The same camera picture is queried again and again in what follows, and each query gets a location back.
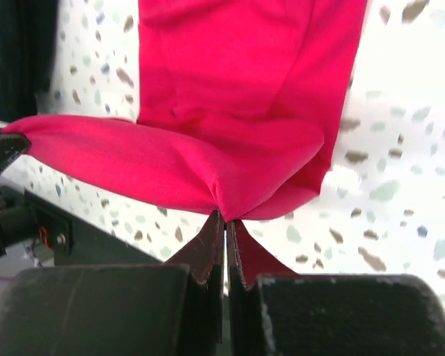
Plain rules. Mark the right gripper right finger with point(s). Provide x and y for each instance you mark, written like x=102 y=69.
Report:
x=276 y=311

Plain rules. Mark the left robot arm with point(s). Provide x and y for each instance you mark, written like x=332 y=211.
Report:
x=17 y=222

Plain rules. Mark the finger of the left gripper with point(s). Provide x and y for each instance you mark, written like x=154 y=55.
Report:
x=11 y=147

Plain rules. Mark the folded black t shirt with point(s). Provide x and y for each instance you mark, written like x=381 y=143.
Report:
x=27 y=45

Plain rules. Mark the pink t shirt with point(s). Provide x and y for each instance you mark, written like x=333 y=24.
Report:
x=240 y=107

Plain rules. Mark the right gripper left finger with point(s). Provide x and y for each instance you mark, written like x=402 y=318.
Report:
x=173 y=308

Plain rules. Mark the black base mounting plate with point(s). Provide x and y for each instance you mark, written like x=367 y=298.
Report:
x=72 y=240

